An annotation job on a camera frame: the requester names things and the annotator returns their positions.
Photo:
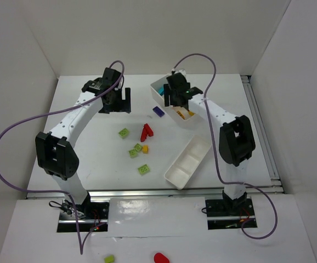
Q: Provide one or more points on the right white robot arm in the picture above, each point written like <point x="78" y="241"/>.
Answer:
<point x="232" y="137"/>

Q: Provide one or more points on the teal lego brick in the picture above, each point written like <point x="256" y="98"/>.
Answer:
<point x="161" y="91"/>

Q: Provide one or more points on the purple lego brick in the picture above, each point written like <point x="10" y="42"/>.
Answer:
<point x="158" y="111"/>

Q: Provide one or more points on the small yellow lego brick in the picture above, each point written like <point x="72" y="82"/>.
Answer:
<point x="145" y="149"/>

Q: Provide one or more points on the green lego brick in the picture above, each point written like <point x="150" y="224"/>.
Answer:
<point x="144" y="169"/>
<point x="123" y="133"/>

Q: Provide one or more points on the red stepped lego brick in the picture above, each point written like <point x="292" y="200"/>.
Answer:
<point x="147" y="131"/>

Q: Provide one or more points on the red object outside workspace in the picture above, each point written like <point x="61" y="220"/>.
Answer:
<point x="160" y="258"/>

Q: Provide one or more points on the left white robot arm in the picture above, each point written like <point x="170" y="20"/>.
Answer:
<point x="55" y="149"/>

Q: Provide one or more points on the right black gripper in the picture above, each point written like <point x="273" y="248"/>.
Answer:
<point x="172" y="95"/>

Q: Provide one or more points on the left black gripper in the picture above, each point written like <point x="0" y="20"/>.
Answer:
<point x="117" y="107"/>

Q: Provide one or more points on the aluminium rail frame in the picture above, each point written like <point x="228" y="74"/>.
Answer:
<point x="105" y="164"/>

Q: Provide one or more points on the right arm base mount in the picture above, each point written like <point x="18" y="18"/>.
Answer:
<point x="219" y="218"/>

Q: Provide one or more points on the round orange patterned piece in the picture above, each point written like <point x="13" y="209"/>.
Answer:
<point x="181" y="114"/>

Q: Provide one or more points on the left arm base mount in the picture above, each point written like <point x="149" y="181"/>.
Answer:
<point x="95" y="218"/>

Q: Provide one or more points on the small green lego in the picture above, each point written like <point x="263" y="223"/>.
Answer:
<point x="138" y="147"/>
<point x="133" y="153"/>

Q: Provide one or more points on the green lego outside workspace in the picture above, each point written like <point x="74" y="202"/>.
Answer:
<point x="109" y="259"/>

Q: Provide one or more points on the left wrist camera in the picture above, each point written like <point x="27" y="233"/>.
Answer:
<point x="111" y="74"/>

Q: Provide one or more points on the white divided tray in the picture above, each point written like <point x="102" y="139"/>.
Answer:
<point x="187" y="162"/>
<point x="190" y="123"/>

